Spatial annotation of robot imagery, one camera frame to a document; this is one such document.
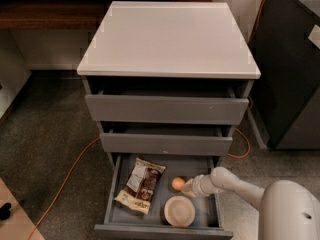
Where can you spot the brown snack bag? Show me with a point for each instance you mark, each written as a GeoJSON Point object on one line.
{"type": "Point", "coordinates": [138, 192]}

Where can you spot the grey bottom drawer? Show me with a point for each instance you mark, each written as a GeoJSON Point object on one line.
{"type": "Point", "coordinates": [123, 223]}

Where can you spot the grey top drawer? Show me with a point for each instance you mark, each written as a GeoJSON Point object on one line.
{"type": "Point", "coordinates": [166, 109]}

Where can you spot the orange fruit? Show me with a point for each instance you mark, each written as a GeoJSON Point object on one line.
{"type": "Point", "coordinates": [177, 183]}

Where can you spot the black cabinet on right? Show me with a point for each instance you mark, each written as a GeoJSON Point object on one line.
{"type": "Point", "coordinates": [285, 46]}

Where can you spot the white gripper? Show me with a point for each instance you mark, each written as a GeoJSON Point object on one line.
{"type": "Point", "coordinates": [199, 187]}

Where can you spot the black knob on wood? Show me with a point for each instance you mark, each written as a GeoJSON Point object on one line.
{"type": "Point", "coordinates": [5, 211]}

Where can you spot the grey middle drawer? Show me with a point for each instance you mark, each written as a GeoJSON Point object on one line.
{"type": "Point", "coordinates": [176, 140]}

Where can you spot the grey drawer cabinet white top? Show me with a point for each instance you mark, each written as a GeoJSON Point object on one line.
{"type": "Point", "coordinates": [185, 49]}

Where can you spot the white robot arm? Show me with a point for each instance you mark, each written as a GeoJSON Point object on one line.
{"type": "Point", "coordinates": [287, 210]}

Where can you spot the light wooden board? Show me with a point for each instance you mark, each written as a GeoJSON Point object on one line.
{"type": "Point", "coordinates": [18, 226]}

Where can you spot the grey drawer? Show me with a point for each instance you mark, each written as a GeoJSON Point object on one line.
{"type": "Point", "coordinates": [176, 140]}
{"type": "Point", "coordinates": [166, 109]}
{"type": "Point", "coordinates": [123, 223]}

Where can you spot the dark wooden shelf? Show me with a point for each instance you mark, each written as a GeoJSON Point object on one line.
{"type": "Point", "coordinates": [58, 14]}

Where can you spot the white bowl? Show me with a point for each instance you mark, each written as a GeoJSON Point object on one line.
{"type": "Point", "coordinates": [179, 211]}

